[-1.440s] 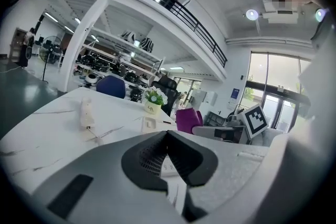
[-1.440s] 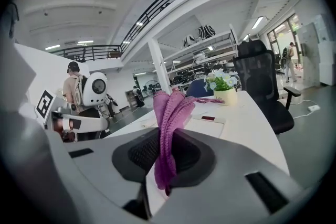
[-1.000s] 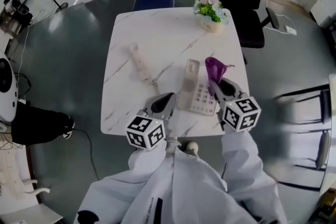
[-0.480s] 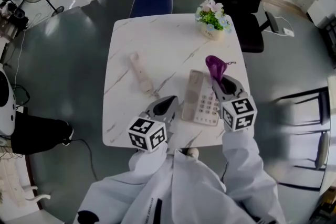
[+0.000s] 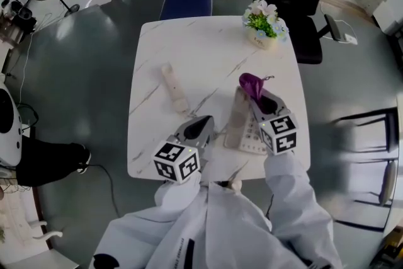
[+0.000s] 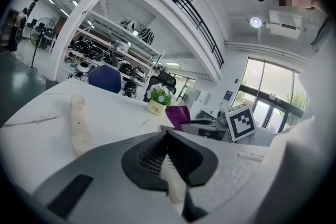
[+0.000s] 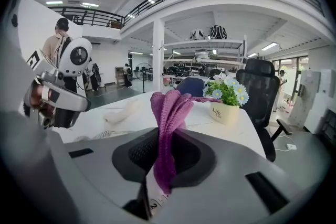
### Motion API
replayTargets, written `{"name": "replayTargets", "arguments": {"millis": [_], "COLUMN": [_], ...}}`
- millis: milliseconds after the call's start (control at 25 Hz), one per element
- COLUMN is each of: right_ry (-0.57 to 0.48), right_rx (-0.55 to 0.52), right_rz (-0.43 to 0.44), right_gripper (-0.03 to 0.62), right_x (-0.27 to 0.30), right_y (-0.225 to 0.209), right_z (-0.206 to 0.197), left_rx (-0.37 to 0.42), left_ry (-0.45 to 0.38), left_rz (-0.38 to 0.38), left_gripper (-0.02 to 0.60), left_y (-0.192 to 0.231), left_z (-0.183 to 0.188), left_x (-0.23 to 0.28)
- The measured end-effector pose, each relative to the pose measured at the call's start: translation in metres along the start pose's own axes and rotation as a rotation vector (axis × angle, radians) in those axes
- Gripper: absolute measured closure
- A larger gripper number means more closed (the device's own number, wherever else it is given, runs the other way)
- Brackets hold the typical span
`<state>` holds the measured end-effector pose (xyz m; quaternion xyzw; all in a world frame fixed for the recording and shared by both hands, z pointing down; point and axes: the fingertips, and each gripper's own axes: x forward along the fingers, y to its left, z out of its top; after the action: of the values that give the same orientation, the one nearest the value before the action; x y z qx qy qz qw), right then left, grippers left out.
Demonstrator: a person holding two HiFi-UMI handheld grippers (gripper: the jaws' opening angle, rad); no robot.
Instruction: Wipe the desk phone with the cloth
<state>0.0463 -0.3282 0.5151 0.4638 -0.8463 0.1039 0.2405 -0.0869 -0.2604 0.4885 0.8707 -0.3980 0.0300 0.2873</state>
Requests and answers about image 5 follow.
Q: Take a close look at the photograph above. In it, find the white desk telephone base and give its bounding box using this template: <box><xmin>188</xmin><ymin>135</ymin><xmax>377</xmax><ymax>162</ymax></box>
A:
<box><xmin>222</xmin><ymin>86</ymin><xmax>268</xmax><ymax>155</ymax></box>

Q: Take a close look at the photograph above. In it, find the white low desk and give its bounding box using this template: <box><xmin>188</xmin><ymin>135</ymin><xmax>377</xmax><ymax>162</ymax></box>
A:
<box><xmin>31</xmin><ymin>248</ymin><xmax>79</xmax><ymax>269</ymax></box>

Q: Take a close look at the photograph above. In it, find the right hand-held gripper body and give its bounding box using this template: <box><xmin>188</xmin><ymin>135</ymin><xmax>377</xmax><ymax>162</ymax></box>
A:
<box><xmin>258</xmin><ymin>110</ymin><xmax>298</xmax><ymax>156</ymax></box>

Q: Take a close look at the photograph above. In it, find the person's right forearm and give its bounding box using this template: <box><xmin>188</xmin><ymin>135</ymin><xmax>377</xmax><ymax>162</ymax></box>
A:
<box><xmin>263</xmin><ymin>150</ymin><xmax>334</xmax><ymax>231</ymax></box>

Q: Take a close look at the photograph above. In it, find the black metal frame chair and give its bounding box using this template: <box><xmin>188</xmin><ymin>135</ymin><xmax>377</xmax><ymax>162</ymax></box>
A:
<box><xmin>330</xmin><ymin>106</ymin><xmax>400</xmax><ymax>152</ymax></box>

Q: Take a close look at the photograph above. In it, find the white pot with artificial flowers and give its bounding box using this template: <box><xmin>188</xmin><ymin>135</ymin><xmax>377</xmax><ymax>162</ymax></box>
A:
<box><xmin>241</xmin><ymin>0</ymin><xmax>289</xmax><ymax>50</ymax></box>

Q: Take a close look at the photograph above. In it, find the white telephone handset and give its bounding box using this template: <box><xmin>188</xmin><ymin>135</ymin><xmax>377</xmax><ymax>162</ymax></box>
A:
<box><xmin>161</xmin><ymin>62</ymin><xmax>190</xmax><ymax>113</ymax></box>

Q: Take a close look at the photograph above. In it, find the grey backed chair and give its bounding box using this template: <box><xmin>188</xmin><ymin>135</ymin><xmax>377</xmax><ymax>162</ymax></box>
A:
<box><xmin>379</xmin><ymin>160</ymin><xmax>398</xmax><ymax>205</ymax></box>

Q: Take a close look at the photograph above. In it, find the person's white coat torso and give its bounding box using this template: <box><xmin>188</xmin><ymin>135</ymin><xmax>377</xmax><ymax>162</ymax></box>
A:
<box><xmin>93</xmin><ymin>181</ymin><xmax>343</xmax><ymax>269</ymax></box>

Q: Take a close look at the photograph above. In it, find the purple cloth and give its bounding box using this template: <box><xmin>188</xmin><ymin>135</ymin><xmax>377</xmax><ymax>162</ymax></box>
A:
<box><xmin>238</xmin><ymin>72</ymin><xmax>275</xmax><ymax>101</ymax></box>

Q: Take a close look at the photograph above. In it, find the white curved chair armrest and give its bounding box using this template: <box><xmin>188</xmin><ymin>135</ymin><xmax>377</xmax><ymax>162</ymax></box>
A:
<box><xmin>27</xmin><ymin>220</ymin><xmax>64</xmax><ymax>240</ymax></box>

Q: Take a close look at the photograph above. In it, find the person's left forearm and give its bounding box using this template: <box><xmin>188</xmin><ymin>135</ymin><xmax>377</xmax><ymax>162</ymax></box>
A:
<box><xmin>154</xmin><ymin>171</ymin><xmax>202</xmax><ymax>218</ymax></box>

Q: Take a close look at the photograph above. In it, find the white round-faced device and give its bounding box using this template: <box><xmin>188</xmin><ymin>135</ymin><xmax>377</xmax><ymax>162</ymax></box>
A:
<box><xmin>0</xmin><ymin>88</ymin><xmax>25</xmax><ymax>168</ymax></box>

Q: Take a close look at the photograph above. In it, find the black floor cable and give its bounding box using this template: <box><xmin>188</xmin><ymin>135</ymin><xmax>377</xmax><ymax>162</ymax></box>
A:
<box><xmin>84</xmin><ymin>163</ymin><xmax>122</xmax><ymax>218</ymax></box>

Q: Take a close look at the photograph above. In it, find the white cabinet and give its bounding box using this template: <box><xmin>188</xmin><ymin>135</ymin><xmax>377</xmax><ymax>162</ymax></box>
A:
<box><xmin>373</xmin><ymin>0</ymin><xmax>403</xmax><ymax>35</ymax></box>

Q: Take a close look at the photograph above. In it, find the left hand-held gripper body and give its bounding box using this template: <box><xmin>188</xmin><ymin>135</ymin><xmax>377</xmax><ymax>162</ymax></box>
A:
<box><xmin>153</xmin><ymin>135</ymin><xmax>211</xmax><ymax>184</ymax></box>

